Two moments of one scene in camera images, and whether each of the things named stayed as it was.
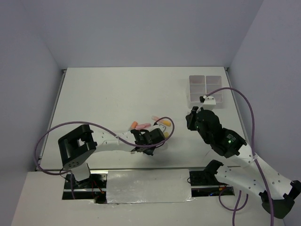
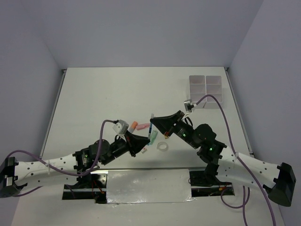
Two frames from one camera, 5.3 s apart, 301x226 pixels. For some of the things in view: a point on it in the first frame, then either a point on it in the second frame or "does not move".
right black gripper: [190, 117] -> [166, 124]
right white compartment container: [213, 83] does not move
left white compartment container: [197, 88] does not move
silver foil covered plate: [141, 186] does not move
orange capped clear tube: [133, 125] does not move
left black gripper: [149, 151] -> [135, 142]
